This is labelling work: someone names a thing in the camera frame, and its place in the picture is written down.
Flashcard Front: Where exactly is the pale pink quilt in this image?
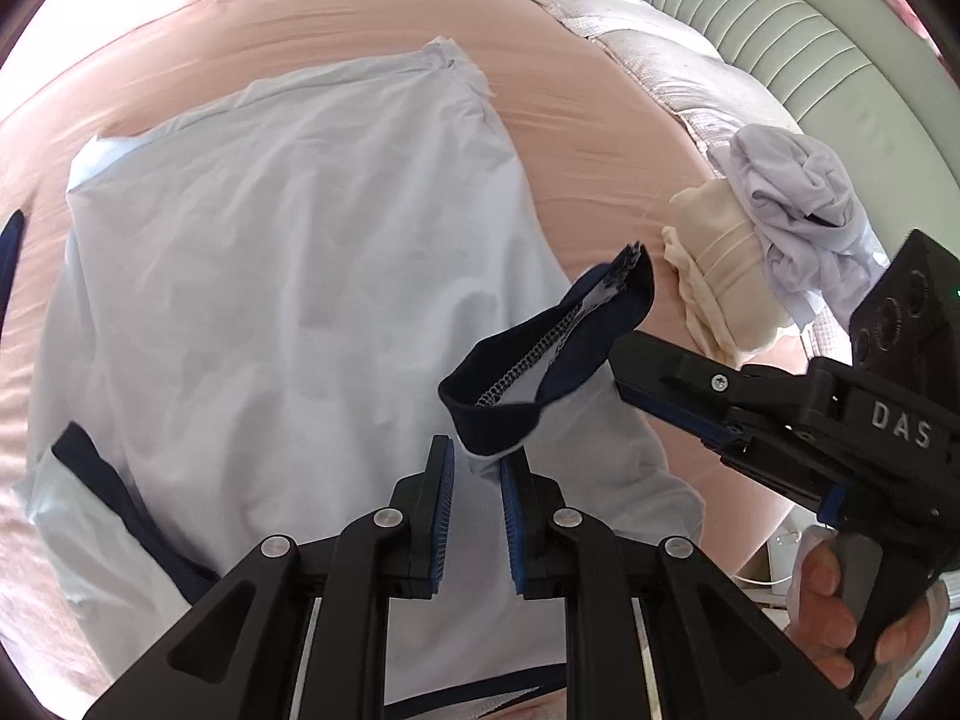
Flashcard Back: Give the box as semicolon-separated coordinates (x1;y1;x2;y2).
457;0;856;361

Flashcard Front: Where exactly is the grey-green padded headboard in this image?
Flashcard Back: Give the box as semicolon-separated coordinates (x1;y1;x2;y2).
645;0;960;271

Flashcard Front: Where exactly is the cream garment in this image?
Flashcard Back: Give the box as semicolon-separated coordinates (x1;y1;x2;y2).
661;180;807;365

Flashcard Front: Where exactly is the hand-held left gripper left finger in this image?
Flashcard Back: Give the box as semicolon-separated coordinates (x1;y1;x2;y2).
82;435;457;720

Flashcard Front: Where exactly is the person's right hand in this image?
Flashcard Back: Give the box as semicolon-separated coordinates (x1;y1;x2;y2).
787;536;953;691

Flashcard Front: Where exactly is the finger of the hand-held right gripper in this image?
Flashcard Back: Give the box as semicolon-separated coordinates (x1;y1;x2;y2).
615;384;751;458
611;331;811;427

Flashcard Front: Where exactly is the navy blue garment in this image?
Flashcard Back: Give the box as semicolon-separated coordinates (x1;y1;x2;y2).
0;210;27;331

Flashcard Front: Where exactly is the bed with pink sheet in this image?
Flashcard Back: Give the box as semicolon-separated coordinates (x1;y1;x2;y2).
0;0;796;698

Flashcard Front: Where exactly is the light blue shirt navy trim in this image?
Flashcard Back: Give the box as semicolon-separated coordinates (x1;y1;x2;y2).
11;37;710;720

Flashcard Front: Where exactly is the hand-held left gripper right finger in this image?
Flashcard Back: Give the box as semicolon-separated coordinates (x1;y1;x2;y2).
499;457;863;720

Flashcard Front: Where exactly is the lavender crumpled garment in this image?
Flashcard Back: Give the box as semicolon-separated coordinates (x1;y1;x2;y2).
709;124;890;331

